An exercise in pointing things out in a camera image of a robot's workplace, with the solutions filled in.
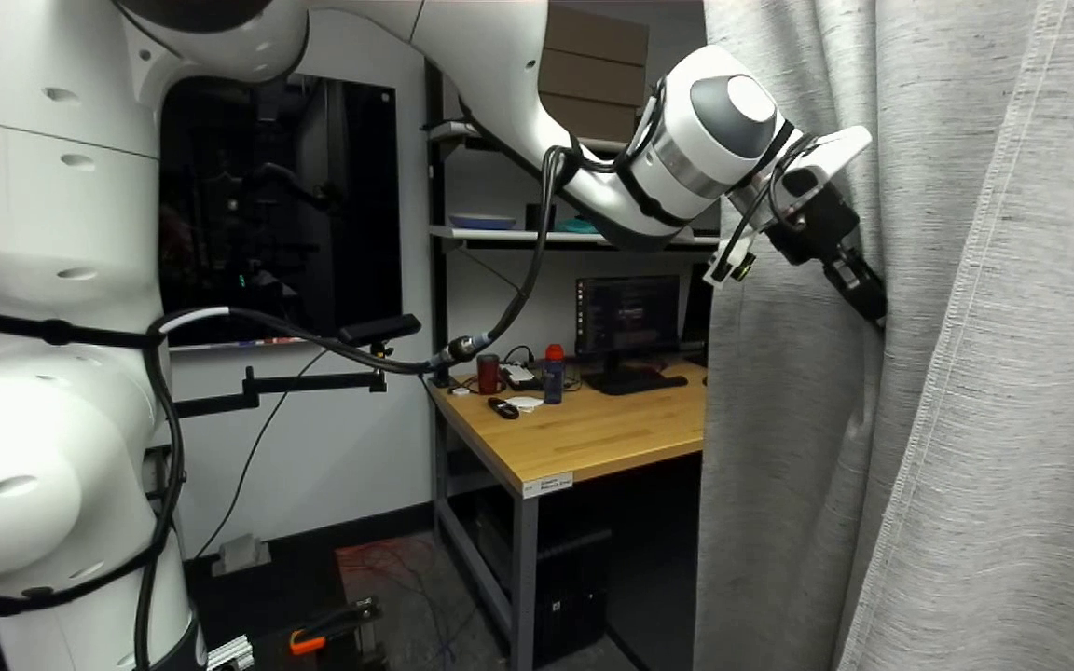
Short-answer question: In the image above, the red mug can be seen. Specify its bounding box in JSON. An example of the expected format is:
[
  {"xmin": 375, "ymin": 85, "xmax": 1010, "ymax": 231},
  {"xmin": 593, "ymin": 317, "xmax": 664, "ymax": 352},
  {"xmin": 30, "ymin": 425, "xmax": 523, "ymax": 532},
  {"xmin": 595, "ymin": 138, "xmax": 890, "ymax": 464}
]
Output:
[{"xmin": 475, "ymin": 352, "xmax": 508, "ymax": 399}]

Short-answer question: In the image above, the grey fabric curtain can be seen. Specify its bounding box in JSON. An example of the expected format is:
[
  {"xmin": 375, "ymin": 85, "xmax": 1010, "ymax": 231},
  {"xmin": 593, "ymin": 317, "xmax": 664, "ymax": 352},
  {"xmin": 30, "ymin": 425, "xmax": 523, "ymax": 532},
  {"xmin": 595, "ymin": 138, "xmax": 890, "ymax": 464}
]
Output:
[{"xmin": 691, "ymin": 0, "xmax": 1074, "ymax": 671}]

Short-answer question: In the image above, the small grey floor box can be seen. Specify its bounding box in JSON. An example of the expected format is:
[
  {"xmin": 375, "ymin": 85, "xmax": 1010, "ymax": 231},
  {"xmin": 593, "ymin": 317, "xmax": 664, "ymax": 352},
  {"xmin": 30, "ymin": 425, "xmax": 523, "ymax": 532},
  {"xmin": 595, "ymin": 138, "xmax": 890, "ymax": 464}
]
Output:
[{"xmin": 216, "ymin": 532, "xmax": 277, "ymax": 579}]

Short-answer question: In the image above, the thin black hanging cable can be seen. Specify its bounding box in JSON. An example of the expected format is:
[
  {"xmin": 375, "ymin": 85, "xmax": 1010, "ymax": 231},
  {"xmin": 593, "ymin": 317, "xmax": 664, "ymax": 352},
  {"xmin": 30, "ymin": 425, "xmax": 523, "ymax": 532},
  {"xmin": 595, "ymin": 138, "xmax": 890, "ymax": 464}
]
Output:
[{"xmin": 190, "ymin": 347, "xmax": 342, "ymax": 563}]

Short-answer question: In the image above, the teal flat box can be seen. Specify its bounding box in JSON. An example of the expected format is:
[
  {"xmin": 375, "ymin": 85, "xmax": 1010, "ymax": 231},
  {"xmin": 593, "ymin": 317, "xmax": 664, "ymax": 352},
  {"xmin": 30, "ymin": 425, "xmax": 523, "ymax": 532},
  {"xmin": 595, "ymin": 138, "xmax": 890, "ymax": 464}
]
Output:
[{"xmin": 552, "ymin": 204, "xmax": 608, "ymax": 240}]

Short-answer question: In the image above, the large black screen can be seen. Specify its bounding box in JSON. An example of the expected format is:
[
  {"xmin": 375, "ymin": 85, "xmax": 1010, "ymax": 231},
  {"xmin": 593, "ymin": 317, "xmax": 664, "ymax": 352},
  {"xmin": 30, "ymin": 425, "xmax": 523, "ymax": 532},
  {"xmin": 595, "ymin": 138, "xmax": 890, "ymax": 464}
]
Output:
[{"xmin": 155, "ymin": 75, "xmax": 406, "ymax": 347}]

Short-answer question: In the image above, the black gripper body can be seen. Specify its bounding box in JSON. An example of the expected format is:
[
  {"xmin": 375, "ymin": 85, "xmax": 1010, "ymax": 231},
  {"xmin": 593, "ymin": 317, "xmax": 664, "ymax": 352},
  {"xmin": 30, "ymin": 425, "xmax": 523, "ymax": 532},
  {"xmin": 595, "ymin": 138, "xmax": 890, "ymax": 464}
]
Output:
[{"xmin": 764, "ymin": 184, "xmax": 869, "ymax": 270}]

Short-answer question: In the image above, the black computer tower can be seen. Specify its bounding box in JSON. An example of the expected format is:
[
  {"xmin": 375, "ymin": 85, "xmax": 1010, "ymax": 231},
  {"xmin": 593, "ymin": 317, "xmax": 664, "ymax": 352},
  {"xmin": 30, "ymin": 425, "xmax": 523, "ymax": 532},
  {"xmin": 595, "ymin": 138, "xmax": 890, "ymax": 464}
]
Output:
[{"xmin": 528, "ymin": 532, "xmax": 614, "ymax": 671}]

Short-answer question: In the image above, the black computer monitor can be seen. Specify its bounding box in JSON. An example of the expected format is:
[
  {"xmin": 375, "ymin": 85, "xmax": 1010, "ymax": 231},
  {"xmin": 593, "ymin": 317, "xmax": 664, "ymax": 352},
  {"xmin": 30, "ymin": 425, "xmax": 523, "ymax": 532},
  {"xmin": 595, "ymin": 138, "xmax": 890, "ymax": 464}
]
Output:
[{"xmin": 565, "ymin": 270, "xmax": 692, "ymax": 399}]

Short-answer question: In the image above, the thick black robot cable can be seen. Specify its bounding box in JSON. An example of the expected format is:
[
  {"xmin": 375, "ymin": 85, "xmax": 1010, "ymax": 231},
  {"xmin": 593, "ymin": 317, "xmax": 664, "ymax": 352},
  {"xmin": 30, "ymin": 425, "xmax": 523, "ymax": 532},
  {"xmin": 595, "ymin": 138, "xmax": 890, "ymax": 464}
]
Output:
[{"xmin": 132, "ymin": 142, "xmax": 577, "ymax": 671}]

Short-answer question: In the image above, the black bar camera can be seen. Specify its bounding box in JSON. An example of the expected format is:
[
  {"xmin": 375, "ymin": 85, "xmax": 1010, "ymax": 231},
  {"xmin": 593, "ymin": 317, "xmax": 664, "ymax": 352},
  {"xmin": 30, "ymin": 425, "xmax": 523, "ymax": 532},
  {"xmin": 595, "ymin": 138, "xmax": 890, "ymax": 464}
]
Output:
[{"xmin": 334, "ymin": 309, "xmax": 424, "ymax": 353}]

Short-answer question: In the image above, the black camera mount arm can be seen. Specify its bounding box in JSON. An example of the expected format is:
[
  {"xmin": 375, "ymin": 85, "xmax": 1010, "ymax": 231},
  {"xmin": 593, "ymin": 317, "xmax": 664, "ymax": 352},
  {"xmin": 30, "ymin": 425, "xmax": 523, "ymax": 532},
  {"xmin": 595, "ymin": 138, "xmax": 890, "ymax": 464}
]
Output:
[{"xmin": 169, "ymin": 367, "xmax": 391, "ymax": 425}]

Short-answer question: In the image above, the orange handled clamp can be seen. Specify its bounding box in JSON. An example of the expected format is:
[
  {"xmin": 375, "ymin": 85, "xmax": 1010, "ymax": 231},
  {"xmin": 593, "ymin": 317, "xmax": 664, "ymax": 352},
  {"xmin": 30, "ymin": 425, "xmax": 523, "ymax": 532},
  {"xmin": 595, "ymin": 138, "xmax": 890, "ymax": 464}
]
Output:
[{"xmin": 283, "ymin": 597, "xmax": 385, "ymax": 660}]

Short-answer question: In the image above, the wooden desk with metal legs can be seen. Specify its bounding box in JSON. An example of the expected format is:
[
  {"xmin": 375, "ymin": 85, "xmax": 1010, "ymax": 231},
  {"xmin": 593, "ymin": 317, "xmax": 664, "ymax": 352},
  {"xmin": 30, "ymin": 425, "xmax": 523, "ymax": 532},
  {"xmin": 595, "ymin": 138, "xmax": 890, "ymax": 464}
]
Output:
[{"xmin": 424, "ymin": 357, "xmax": 712, "ymax": 671}]

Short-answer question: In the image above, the blue bottle with red cap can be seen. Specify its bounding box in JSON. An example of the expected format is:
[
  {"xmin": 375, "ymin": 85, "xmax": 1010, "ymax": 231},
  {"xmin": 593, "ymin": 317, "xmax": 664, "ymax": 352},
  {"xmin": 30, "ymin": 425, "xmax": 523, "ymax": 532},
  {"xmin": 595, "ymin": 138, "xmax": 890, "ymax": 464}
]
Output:
[{"xmin": 541, "ymin": 344, "xmax": 572, "ymax": 405}]

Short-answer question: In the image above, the pale flat box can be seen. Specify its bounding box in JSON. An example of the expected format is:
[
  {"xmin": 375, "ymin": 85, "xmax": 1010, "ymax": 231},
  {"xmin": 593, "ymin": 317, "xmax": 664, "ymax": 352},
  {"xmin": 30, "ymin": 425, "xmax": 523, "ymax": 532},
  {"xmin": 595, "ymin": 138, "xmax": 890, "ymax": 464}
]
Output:
[{"xmin": 447, "ymin": 208, "xmax": 523, "ymax": 234}]

